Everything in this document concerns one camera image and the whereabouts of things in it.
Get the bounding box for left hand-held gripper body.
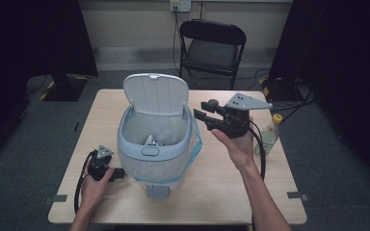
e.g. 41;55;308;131
87;144;116;182

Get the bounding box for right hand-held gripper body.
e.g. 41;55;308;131
217;91;274;140

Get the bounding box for white pedal trash can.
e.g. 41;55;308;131
117;72;204;200

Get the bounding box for person's left hand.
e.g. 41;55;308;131
80;166;117;210

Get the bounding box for person's right hand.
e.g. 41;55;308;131
210;115;258;173

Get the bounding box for clear bottle with yellow cap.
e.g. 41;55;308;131
253;113;284;158

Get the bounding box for clear blue-rimmed trash bag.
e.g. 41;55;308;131
120;109;204;186

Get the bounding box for black stand base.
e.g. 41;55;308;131
40;70;90;103
259;76;304;104

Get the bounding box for black folding chair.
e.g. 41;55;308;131
177;18;248;91

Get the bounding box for grey tape piece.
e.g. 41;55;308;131
42;193;68;206
286;191;310;203

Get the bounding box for dark curtain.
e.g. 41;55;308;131
267;0;370;191
0;0;99;167

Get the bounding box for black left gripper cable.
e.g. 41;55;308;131
73;149;98;215

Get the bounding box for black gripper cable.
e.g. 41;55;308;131
73;149;98;215
248;126;268;181

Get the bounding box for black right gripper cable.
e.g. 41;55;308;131
248;126;268;181

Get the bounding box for black floor cables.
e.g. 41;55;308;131
269;68;318;124

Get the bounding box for black wall cable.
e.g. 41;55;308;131
172;5;183;70

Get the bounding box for white wall socket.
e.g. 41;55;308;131
169;0;193;13

